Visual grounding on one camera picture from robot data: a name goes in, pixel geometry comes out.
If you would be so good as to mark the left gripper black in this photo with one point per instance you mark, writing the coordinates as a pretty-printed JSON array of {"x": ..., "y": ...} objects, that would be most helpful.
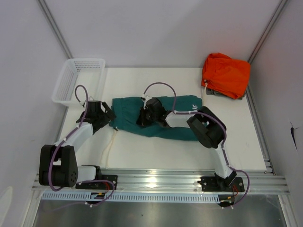
[{"x": 108, "y": 117}]

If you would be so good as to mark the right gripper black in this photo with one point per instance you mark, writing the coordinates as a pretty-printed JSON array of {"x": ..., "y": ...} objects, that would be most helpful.
[{"x": 142, "y": 121}]

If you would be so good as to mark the teal green shorts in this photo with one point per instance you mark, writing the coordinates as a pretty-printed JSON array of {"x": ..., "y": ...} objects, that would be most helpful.
[{"x": 148, "y": 147}]

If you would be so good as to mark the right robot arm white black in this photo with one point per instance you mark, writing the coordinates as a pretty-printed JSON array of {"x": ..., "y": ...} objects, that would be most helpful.
[{"x": 205, "y": 125}]

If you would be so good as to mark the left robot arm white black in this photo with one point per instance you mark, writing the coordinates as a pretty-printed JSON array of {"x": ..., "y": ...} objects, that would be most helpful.
[{"x": 58, "y": 166}]

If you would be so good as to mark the grey folded shorts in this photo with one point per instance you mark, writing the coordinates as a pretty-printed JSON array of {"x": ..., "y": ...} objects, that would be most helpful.
[{"x": 211, "y": 92}]

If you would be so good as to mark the orange folded shorts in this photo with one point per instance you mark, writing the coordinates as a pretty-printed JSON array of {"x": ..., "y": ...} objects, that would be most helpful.
[{"x": 225, "y": 75}]

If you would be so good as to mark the white plastic basket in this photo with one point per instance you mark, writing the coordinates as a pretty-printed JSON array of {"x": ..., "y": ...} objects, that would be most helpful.
[{"x": 88, "y": 72}]

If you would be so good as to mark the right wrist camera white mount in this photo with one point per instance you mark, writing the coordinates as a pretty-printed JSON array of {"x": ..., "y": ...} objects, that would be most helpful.
[{"x": 145, "y": 98}]

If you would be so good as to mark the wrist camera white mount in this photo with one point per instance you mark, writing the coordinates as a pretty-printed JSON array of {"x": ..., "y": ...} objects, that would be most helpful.
[
  {"x": 145, "y": 98},
  {"x": 90, "y": 98}
]

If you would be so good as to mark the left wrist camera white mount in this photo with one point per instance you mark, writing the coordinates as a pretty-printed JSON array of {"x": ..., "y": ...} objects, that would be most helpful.
[{"x": 90, "y": 98}]

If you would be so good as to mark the aluminium mounting rail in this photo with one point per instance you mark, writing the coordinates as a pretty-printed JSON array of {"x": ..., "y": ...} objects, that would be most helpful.
[{"x": 186, "y": 181}]

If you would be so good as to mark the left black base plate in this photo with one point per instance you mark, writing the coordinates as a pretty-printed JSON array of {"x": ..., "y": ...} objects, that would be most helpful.
[{"x": 105, "y": 182}]

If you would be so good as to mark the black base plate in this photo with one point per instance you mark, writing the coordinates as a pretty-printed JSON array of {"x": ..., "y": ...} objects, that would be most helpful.
[
  {"x": 213, "y": 184},
  {"x": 105, "y": 182}
]

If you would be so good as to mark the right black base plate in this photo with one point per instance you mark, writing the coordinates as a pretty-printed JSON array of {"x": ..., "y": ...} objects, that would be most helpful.
[{"x": 213, "y": 184}]

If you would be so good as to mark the white slotted cable duct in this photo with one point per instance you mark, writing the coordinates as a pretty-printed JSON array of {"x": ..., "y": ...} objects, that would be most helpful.
[{"x": 133, "y": 197}]

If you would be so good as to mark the left aluminium frame post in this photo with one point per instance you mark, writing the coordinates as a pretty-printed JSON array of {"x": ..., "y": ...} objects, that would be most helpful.
[{"x": 54, "y": 28}]

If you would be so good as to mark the aluminium frame post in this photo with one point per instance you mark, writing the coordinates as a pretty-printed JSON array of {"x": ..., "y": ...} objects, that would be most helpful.
[
  {"x": 54, "y": 28},
  {"x": 269, "y": 28}
]

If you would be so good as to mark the right aluminium frame post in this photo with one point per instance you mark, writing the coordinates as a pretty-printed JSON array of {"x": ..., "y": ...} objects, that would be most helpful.
[{"x": 269, "y": 28}]

